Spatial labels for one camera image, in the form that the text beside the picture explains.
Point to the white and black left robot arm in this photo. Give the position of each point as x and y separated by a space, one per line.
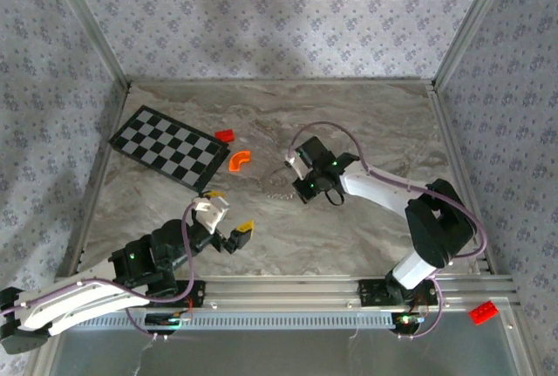
78 306

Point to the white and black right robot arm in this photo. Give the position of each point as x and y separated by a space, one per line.
379 188

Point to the orange curved plastic piece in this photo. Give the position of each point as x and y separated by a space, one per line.
237 162

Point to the small red toy brick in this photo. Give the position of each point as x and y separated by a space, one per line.
225 135

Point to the black and grey checkerboard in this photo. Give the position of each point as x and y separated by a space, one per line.
165 145

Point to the grey metal panel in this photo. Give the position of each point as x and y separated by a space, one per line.
283 354

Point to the large red toy brick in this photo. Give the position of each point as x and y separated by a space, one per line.
483 312

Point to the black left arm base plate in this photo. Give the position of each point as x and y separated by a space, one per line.
196 293

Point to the aluminium mounting rail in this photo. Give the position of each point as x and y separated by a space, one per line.
283 289

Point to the aluminium left side rail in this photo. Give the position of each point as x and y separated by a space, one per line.
95 188

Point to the aluminium back rail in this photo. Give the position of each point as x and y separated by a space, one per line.
283 81

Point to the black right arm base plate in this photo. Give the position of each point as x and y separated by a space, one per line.
370 293

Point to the aluminium right side rail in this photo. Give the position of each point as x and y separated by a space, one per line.
454 153

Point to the aluminium left corner post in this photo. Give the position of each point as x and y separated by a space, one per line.
92 22

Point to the aluminium corner post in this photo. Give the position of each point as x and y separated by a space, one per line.
92 22
473 22

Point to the aluminium right corner post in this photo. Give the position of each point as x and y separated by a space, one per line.
473 22

